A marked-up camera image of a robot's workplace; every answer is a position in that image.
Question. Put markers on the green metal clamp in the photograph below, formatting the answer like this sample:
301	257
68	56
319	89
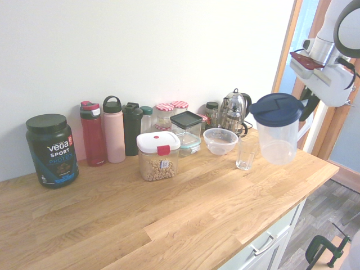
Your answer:
316	246

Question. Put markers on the cereal container white lid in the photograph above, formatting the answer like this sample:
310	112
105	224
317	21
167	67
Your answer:
159	160

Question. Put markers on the wooden door frame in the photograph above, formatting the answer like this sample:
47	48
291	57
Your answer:
291	28

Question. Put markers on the red water bottle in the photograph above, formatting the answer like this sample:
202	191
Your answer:
94	137

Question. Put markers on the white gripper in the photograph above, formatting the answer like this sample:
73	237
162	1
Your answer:
332	84

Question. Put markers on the glass jar red checked lid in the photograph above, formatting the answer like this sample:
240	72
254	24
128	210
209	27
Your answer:
180	105
163	118

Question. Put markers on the chrome french press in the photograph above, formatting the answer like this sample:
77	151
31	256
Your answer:
233	109

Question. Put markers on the chrome electric kettle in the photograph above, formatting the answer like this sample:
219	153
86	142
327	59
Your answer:
248	104

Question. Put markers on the pale green cabinet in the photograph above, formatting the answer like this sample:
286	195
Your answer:
281	247

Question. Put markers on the wrist camera with red mount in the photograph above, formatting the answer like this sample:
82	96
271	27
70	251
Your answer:
305	60

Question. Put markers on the black shaker bottle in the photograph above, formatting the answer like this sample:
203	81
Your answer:
132	126

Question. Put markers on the small jar red checked lid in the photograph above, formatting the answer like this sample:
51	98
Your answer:
203	119

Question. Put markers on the clear drinking glass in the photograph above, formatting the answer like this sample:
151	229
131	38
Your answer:
247	157

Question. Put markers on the clear plastic bowl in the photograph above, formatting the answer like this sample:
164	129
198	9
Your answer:
220	142

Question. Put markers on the clear bottle with green cap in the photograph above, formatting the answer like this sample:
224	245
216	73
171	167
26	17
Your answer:
146	121

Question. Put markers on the dark jar with dark lid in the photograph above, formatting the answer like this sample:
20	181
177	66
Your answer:
211	108

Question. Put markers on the square container black lid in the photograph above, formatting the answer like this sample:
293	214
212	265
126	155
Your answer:
187	123

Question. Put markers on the glass container teal clip lid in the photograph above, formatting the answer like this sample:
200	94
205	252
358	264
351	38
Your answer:
189	147

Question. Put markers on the pink water bottle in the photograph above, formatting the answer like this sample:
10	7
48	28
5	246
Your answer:
114	135

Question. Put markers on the black Vega protein tub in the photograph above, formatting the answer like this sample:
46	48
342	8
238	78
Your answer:
52	152

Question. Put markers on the clear pitcher with blue lid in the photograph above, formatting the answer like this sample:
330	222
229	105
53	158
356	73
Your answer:
277	140

